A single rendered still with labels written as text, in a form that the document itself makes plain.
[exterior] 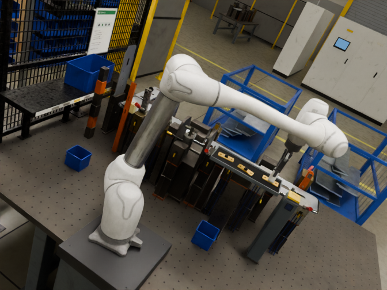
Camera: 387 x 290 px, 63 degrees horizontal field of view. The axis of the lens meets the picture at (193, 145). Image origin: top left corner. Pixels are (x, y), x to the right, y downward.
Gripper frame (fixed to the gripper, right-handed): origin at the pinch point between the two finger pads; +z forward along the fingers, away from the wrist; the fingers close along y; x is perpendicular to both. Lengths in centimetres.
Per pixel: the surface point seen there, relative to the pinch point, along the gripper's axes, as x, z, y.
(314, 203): -31.1, 20.0, 32.3
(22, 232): 121, 120, -22
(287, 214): -14.8, 13.3, -4.5
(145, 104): 82, 8, 15
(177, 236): 27, 50, -19
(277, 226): -14.4, 21.9, -4.5
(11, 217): 136, 120, -17
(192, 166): 39.8, 23.4, 6.3
